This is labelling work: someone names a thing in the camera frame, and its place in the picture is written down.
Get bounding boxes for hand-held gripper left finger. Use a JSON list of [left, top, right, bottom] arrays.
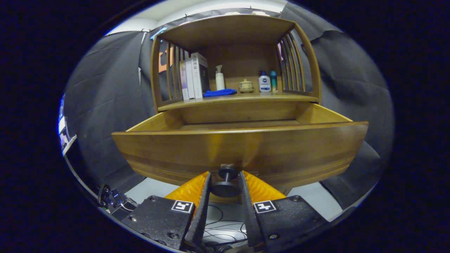
[[121, 171, 212, 251]]

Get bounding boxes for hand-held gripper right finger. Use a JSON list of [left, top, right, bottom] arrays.
[[239, 170, 331, 252]]

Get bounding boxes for wooden drawer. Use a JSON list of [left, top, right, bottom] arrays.
[[111, 102, 369, 198]]

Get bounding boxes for wooden countertop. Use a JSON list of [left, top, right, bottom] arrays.
[[158, 90, 319, 111]]

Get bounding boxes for wooden cabinet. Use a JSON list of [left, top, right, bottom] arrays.
[[150, 14, 322, 113]]

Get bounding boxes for black electronic device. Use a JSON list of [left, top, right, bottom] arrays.
[[98, 184, 138, 215]]

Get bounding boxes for blue cloth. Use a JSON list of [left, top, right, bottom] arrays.
[[203, 89, 238, 98]]

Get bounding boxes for white pump bottle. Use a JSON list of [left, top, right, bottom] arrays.
[[216, 65, 225, 91]]

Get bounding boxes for pale purple book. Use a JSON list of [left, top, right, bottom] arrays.
[[180, 60, 189, 100]]

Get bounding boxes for white lotion bottle blue cap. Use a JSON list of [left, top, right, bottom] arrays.
[[258, 71, 271, 92]]

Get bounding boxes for white book with dark cover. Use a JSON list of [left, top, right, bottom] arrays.
[[191, 53, 210, 99]]

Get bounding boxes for bright device on stand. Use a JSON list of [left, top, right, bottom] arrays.
[[57, 95, 77, 157]]

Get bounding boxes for black floor cables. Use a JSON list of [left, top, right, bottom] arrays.
[[202, 204, 248, 246]]

